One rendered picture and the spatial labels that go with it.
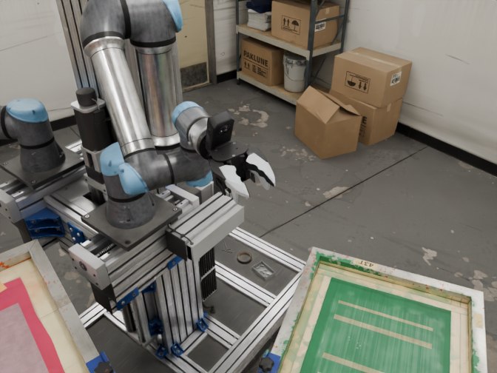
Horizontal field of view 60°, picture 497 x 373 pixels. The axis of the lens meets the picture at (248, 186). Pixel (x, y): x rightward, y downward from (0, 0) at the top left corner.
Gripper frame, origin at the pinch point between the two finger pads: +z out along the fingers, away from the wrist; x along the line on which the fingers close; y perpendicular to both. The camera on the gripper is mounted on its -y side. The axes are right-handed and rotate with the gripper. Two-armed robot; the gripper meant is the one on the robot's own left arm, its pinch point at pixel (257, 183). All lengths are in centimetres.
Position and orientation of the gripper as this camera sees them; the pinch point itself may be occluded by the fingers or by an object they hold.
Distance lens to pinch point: 75.4
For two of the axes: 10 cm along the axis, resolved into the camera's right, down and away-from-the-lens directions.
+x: -8.7, 3.8, -3.0
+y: 1.2, 7.7, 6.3
